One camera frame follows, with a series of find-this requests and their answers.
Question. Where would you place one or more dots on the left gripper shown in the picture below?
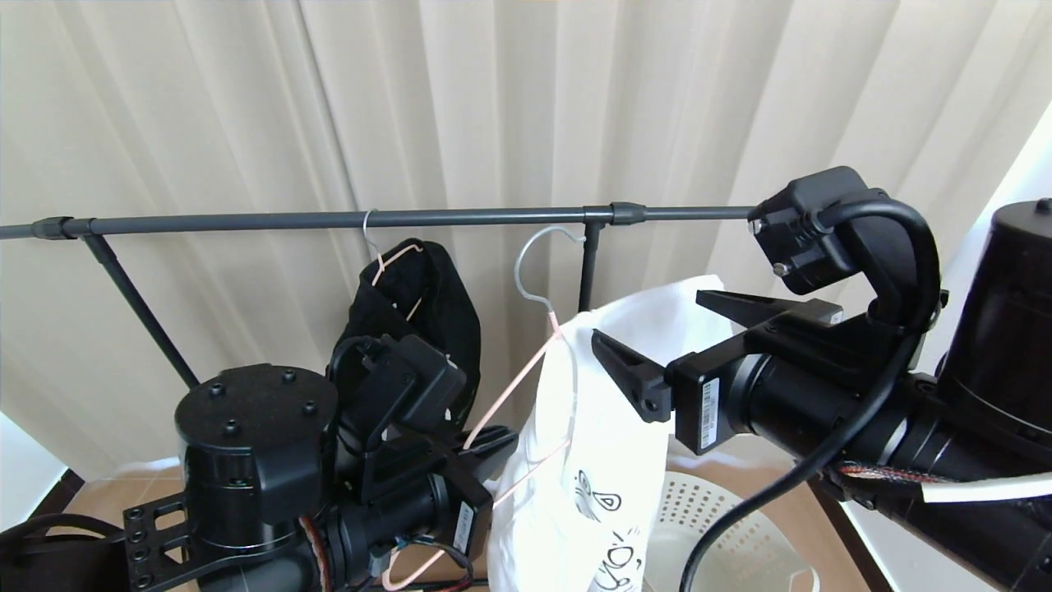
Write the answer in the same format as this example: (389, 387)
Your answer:
(411, 526)

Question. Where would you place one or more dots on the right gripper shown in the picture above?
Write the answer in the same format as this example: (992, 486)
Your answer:
(764, 395)

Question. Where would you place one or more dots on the white shirt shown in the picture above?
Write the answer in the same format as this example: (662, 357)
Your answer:
(575, 427)

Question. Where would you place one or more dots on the black shorts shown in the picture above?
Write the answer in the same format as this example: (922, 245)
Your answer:
(436, 304)

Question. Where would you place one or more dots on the pink clothes hanger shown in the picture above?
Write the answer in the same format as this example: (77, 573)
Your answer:
(386, 263)
(519, 271)

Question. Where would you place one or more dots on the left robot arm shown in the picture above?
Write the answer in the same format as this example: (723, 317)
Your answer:
(255, 444)

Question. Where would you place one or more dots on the white laundry basket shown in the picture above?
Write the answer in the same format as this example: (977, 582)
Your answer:
(723, 526)

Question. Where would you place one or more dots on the black clothes rack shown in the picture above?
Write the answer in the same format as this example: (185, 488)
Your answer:
(329, 219)

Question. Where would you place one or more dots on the beige curtain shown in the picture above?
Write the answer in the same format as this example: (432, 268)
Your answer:
(493, 99)

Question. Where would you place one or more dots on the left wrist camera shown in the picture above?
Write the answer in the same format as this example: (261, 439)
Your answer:
(411, 386)

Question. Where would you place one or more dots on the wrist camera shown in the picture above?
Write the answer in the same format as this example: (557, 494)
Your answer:
(411, 386)
(809, 230)

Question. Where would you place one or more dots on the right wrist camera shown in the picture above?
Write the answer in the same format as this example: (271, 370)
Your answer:
(809, 230)

